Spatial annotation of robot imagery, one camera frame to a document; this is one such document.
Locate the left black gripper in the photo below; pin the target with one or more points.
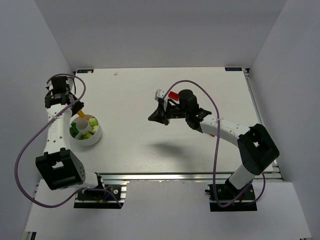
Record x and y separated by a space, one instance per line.
77 107

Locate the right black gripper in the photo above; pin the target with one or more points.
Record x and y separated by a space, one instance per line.
164 114

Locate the orange long lego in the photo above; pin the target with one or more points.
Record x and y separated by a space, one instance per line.
81 114

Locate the dark green square lego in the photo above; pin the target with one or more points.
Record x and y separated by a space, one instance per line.
73 130

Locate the dark green long lego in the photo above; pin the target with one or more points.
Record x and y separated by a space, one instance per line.
83 136

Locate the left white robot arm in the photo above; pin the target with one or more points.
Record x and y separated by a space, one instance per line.
58 165

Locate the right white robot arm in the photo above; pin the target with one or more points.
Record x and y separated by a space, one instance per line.
256 147

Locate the red rectangular lego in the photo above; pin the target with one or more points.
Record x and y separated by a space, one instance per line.
173 95

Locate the white round divided container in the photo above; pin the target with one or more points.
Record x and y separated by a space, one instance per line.
84 127

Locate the left blue table label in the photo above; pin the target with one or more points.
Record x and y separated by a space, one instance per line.
85 71

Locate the blue table label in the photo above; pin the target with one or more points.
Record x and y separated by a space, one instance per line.
85 71
233 69

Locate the right blue table label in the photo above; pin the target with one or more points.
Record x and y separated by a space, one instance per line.
233 69

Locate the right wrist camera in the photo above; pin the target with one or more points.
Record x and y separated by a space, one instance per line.
160 96

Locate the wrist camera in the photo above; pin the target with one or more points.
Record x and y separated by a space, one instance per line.
48 85
160 96

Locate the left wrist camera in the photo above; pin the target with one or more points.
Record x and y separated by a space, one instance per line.
48 85

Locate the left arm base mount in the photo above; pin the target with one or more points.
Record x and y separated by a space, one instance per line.
102 200

